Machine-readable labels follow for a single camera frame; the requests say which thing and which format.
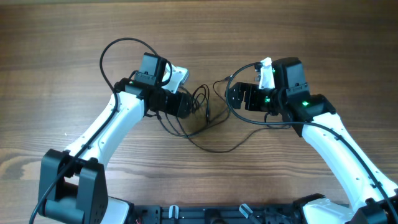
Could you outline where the black cable bundle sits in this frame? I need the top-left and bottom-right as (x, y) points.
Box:
(154, 74), (293, 154)

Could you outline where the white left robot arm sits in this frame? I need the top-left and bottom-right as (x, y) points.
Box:
(33, 53), (190, 223)

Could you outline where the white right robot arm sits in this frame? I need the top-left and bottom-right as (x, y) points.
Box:
(225, 57), (397, 223)

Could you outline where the black right camera cable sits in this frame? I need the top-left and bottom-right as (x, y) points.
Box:
(225, 61), (398, 224)

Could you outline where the black camera cable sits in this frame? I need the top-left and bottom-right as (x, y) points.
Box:
(28, 37), (174, 224)
(225, 61), (398, 224)

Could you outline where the black left camera cable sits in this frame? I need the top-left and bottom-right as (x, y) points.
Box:
(28, 37), (174, 224)

